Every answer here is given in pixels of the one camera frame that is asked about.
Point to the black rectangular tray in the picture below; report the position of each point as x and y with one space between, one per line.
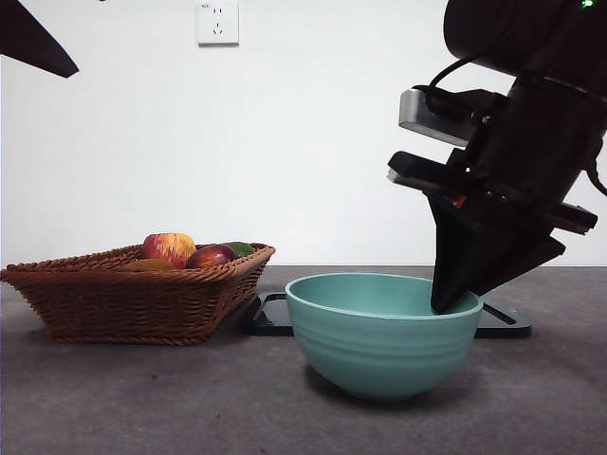
270 322

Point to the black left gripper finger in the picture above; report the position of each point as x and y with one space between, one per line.
28 38

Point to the yellow brown fruit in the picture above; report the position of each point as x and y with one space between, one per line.
149 265

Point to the teal ceramic bowl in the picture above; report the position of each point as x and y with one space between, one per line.
379 355

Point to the red yellow apple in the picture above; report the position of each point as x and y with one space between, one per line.
168 247

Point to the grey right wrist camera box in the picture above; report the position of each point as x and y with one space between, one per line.
417 114

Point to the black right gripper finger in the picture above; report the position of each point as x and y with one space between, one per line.
526 256
460 256

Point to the brown wicker basket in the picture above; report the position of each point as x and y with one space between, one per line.
118 308

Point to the green fruit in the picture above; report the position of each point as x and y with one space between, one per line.
243 249

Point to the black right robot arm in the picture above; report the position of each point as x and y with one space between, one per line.
498 28

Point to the white wall socket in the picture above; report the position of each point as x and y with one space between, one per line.
218 23

